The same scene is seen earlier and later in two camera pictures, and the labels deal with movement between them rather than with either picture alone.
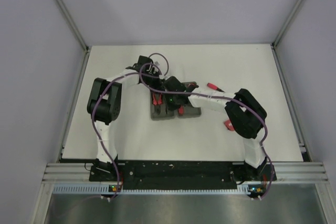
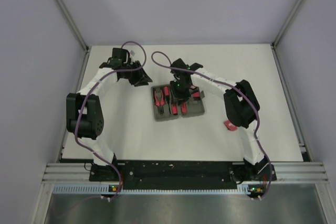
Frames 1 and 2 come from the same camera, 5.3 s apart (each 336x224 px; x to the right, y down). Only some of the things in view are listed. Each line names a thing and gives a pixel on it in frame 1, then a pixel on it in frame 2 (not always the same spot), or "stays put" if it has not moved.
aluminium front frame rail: [301, 171] stays put
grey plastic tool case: [159, 110] stays put
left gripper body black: [154, 83] to [133, 76]
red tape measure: [229, 125] stays put
